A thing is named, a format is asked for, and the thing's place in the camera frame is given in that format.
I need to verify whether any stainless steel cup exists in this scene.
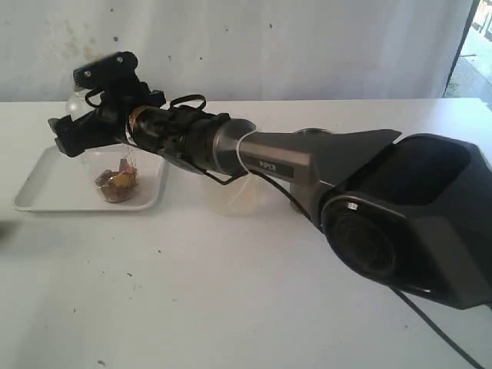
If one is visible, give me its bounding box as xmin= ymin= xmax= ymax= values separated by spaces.
xmin=289 ymin=128 xmax=332 ymax=214

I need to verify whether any frosted translucent plastic cup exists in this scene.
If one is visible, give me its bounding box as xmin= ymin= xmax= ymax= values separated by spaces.
xmin=201 ymin=175 xmax=261 ymax=217

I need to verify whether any clear plastic dome lid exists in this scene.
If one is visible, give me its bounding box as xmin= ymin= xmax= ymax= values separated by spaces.
xmin=65 ymin=88 xmax=94 ymax=121

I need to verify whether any clear measuring cup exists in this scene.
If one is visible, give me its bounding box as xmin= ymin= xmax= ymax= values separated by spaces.
xmin=81 ymin=144 xmax=138 ymax=200

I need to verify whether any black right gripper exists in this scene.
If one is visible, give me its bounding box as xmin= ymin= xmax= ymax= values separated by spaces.
xmin=48 ymin=74 xmax=166 ymax=158

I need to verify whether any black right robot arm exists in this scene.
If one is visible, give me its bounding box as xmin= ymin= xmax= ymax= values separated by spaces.
xmin=48 ymin=75 xmax=491 ymax=309

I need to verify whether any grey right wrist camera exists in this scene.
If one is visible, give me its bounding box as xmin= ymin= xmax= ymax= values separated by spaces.
xmin=72 ymin=52 xmax=138 ymax=90

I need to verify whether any white rectangular plastic tray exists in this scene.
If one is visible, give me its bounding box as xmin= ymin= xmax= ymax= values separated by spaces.
xmin=14 ymin=146 xmax=168 ymax=212

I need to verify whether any wooden pieces and coin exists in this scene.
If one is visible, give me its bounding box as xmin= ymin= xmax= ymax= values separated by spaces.
xmin=94 ymin=158 xmax=138 ymax=204

